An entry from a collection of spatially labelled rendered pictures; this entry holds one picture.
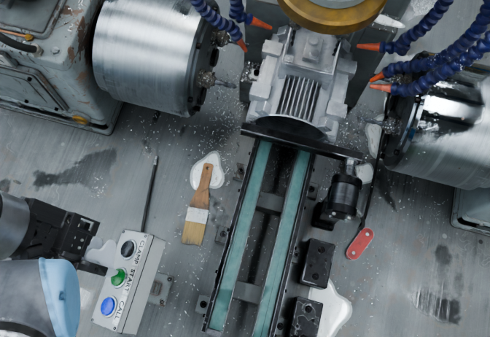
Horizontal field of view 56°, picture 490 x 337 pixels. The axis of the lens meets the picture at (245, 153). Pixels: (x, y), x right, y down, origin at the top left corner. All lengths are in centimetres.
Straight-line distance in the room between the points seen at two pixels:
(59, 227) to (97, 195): 44
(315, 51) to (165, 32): 28
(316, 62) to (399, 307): 59
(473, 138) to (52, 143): 96
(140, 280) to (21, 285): 34
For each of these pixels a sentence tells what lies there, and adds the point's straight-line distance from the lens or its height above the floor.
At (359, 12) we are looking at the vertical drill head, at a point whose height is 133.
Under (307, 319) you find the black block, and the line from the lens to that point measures 106.
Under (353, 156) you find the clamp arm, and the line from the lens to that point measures 96.
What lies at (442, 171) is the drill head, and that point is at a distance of 96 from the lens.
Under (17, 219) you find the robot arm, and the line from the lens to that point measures 69.
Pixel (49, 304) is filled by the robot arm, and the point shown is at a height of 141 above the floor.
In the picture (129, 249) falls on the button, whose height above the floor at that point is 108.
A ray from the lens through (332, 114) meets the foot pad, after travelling 93.
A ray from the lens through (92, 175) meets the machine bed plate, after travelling 121.
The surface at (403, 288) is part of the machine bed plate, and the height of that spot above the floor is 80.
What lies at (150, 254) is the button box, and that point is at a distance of 86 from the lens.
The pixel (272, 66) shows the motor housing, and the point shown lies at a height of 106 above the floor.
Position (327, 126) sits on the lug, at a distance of 90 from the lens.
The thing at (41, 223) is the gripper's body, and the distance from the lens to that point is 74.
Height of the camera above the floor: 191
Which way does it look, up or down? 71 degrees down
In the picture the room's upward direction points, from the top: 3 degrees clockwise
